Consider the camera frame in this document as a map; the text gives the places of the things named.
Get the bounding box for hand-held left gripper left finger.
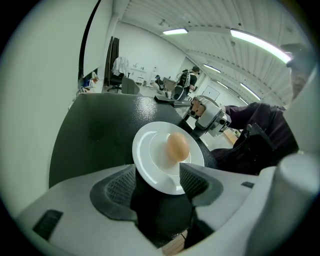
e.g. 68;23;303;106
16;163;164;256

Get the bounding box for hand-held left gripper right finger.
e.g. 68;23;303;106
179;162;261;233

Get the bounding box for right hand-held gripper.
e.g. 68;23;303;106
172;95;233;138

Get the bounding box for brown egg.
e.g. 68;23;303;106
165;131;190;167

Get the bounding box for white plate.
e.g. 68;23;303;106
131;121;205;196

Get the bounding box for black mini fridge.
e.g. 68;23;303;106
48;93;218;248

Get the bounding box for person's right forearm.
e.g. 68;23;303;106
223;101;287;132

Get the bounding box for person's right hand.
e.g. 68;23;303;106
189;97;206;118

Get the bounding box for brown cabinet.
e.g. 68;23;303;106
163;77;180;91

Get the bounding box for person's torso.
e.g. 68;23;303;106
211;101;300;176

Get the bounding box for white cabinet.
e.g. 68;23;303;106
129;67;148;87

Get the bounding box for blue-grey chair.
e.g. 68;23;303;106
121;76;141;95

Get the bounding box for black chest-mounted screen device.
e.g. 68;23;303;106
243;123;280;153

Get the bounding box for black office chair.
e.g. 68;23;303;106
107;71;131;94

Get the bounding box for white coat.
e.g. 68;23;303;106
112;56;130;76

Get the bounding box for narrow pale roller blind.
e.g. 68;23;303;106
84;0;115;83

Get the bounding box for person's head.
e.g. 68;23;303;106
279;43;316;101

